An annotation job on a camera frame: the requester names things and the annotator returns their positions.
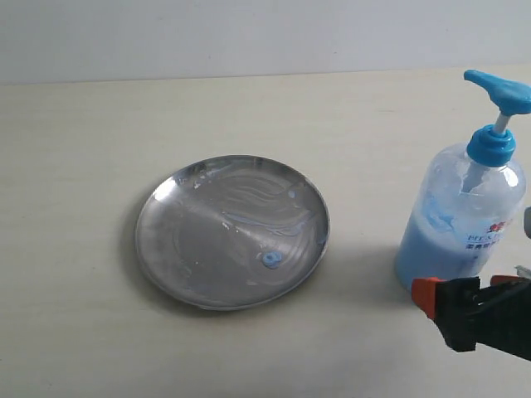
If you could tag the blue pump lotion bottle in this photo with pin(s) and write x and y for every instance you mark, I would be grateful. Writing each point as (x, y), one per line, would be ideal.
(469, 195)

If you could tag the round stainless steel plate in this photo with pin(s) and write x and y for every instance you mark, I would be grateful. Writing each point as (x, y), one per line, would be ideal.
(200, 235)

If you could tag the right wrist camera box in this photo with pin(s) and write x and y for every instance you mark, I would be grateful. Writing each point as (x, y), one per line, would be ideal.
(522, 219)

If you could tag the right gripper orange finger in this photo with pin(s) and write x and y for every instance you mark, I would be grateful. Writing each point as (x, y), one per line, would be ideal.
(507, 332)
(436, 296)

